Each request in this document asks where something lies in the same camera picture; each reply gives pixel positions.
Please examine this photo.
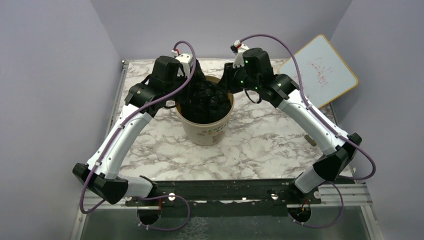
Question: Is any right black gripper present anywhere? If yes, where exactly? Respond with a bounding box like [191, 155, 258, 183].
[215, 61, 260, 95]

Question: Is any black plastic trash bag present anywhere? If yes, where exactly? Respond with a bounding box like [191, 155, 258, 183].
[179, 60, 232, 124]

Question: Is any beige round trash bin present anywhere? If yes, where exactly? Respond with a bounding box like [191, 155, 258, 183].
[176, 75, 234, 146]

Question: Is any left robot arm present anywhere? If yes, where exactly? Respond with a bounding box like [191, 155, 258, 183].
[72, 53, 196, 206]

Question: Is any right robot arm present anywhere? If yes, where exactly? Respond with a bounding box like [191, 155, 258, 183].
[222, 45, 362, 204]

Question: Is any small grey metal piece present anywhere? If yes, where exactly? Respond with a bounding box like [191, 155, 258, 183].
[304, 134, 317, 147]

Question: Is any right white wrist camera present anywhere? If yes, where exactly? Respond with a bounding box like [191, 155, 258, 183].
[230, 40, 249, 69]

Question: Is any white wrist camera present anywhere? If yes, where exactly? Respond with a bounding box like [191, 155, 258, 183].
[171, 49, 194, 77]
[230, 40, 249, 69]

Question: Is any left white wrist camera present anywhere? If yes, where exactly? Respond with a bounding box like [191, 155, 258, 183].
[171, 49, 194, 77]

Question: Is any white board with wooden frame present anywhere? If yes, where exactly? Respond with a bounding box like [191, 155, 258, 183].
[295, 34, 359, 108]

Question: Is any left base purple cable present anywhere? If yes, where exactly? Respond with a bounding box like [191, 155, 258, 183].
[136, 193, 192, 232]

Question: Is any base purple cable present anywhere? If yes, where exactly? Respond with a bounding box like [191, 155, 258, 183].
[287, 181, 345, 230]
[136, 193, 192, 232]

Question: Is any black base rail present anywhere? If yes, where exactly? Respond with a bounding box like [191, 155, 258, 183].
[125, 178, 324, 218]

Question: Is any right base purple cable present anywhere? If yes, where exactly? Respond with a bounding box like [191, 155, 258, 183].
[287, 181, 345, 230]

